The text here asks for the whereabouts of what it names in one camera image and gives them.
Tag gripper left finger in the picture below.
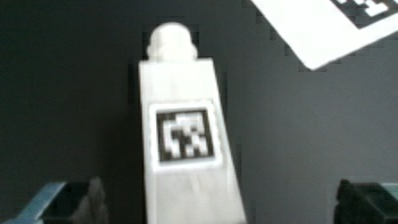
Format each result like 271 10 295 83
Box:
5 177 110 224

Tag printed marker sheet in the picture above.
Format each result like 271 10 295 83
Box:
250 0 398 70

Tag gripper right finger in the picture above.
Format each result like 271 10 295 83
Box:
334 179 398 224

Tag white table leg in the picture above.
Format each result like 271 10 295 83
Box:
138 22 247 224

